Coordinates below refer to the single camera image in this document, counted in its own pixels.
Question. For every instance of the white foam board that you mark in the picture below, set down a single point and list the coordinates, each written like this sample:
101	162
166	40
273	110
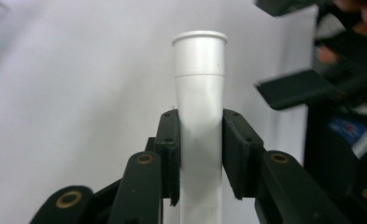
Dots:
63	93

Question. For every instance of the blue and white label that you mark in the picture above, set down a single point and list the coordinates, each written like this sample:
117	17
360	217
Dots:
354	133

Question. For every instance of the white plastic tube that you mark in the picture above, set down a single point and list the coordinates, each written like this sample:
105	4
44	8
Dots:
200	93

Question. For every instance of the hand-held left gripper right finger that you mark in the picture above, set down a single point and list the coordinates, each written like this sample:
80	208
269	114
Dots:
240	155

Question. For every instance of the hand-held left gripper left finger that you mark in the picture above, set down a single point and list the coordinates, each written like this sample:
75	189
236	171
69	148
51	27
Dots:
171	155

